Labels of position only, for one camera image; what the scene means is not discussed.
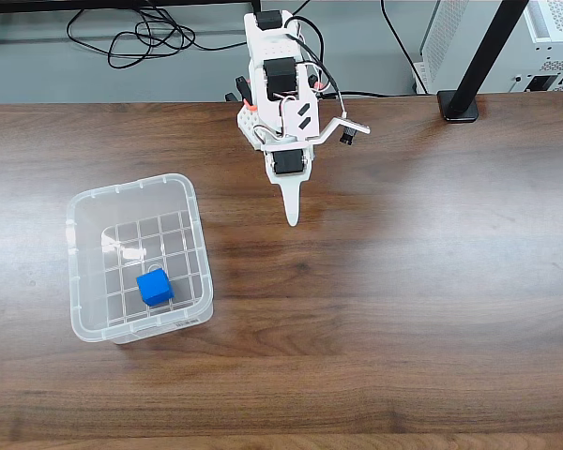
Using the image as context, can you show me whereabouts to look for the blue cube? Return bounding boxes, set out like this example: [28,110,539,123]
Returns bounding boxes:
[135,269,176,308]

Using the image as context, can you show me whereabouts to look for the clear plastic container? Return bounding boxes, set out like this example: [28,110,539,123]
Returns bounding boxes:
[65,172,215,346]

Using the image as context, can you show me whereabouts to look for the black pole stand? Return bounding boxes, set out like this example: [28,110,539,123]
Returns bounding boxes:
[436,0,530,125]

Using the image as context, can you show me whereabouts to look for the white computer case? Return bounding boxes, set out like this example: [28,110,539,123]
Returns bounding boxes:
[412,0,563,97]

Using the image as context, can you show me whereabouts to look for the white camera mount with camera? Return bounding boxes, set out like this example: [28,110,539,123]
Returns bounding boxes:
[282,97,373,147]

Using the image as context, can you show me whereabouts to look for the black cable along table edge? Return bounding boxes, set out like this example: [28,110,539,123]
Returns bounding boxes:
[317,89,441,100]

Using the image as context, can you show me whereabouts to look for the black camera cable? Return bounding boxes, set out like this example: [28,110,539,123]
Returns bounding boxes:
[287,15,349,119]

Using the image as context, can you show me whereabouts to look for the thin black hanging cable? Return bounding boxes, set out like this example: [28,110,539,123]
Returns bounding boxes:
[380,0,418,80]

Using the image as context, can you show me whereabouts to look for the tangled black floor cable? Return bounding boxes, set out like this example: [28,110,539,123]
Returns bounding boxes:
[66,0,255,70]

